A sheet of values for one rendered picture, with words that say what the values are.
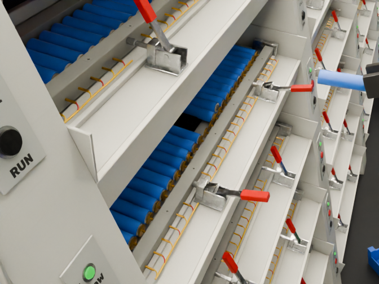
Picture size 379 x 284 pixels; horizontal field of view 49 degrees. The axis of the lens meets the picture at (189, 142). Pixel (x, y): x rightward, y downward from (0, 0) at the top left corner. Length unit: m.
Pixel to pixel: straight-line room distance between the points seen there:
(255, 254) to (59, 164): 0.51
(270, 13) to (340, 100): 0.69
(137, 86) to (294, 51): 0.51
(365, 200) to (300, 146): 0.92
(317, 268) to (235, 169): 0.67
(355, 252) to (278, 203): 0.86
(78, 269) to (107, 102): 0.16
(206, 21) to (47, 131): 0.32
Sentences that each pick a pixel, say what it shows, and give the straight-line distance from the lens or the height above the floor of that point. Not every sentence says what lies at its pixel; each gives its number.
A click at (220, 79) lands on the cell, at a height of 0.96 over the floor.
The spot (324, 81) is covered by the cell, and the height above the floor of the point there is 1.02.
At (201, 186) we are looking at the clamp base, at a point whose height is 0.94.
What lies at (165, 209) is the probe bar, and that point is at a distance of 0.53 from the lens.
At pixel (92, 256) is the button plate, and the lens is 0.34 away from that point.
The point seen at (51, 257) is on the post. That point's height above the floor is 1.09.
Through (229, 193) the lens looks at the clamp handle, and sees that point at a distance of 0.55.
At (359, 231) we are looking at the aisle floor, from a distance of 1.74.
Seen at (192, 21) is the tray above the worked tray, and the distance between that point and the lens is 0.56.
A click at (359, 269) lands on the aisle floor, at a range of 1.63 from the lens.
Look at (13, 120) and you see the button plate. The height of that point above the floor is 1.19.
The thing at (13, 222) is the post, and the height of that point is 1.13.
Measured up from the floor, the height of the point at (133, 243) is 0.94.
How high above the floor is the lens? 1.28
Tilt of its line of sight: 32 degrees down
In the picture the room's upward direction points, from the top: 19 degrees counter-clockwise
